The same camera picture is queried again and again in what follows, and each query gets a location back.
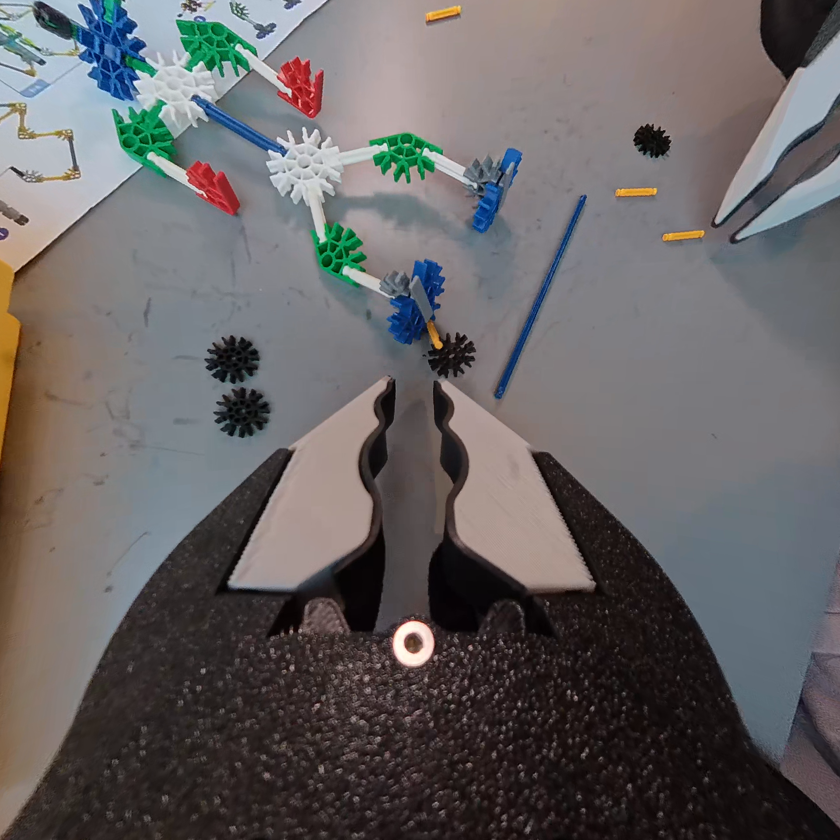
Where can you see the printed instruction sheet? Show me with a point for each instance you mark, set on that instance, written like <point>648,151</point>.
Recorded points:
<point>52,210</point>

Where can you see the grey desk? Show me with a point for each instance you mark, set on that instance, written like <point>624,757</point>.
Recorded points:
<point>590,394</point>

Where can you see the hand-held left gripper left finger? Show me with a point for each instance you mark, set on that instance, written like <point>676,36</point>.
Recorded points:
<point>308,518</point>

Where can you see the long blue toy rod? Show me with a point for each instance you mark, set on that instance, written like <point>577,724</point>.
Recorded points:
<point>541,295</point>

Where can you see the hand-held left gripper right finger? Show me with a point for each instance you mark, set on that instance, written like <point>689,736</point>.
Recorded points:
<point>518,518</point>

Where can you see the yellow plastic bin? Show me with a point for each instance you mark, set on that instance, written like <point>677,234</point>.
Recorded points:
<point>6,341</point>

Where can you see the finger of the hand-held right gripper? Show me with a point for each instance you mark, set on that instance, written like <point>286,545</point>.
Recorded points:
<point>807,203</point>
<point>781,131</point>

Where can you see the black snowflake connector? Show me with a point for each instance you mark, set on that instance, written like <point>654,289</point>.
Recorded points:
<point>451,355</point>
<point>241,412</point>
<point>652,140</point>
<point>232,359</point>

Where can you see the colourful toy rod model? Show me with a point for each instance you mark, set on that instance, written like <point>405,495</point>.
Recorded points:
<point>305,164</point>

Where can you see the person's beige shirt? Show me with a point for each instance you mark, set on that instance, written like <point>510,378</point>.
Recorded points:
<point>820,689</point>

